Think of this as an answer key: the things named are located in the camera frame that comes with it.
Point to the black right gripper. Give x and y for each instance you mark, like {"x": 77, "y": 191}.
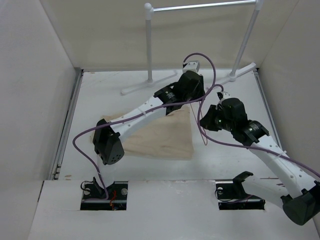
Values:
{"x": 209, "y": 117}

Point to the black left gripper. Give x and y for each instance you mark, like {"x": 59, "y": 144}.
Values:
{"x": 200, "y": 91}

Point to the beige trousers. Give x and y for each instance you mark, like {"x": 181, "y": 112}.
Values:
{"x": 168, "y": 137}

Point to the pink wire hanger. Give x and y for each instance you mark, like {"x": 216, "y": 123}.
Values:
{"x": 197, "y": 120}

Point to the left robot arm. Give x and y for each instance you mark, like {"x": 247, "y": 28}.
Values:
{"x": 108, "y": 141}

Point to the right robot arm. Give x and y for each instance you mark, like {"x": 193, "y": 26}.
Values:
{"x": 299, "y": 193}

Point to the white clothes rack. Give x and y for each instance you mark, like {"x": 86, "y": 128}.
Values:
{"x": 160, "y": 56}

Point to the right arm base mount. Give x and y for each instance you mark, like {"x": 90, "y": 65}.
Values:
{"x": 231, "y": 195}

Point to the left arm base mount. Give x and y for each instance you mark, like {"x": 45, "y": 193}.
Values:
{"x": 94, "y": 196}

